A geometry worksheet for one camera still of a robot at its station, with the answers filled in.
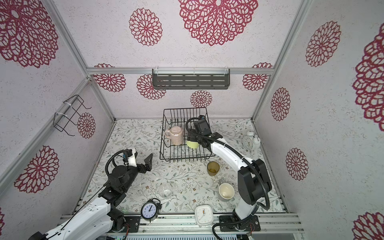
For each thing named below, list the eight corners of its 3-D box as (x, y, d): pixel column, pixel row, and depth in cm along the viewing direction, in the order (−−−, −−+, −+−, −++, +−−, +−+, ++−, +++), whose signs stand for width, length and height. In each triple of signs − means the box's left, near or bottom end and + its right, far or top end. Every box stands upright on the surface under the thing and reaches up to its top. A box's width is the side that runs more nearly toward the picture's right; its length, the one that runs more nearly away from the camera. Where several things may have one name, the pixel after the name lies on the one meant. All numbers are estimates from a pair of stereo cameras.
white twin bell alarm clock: (250, 155, 102) (257, 144, 92) (240, 144, 108) (245, 132, 98) (255, 152, 104) (262, 141, 94) (245, 141, 110) (251, 130, 100)
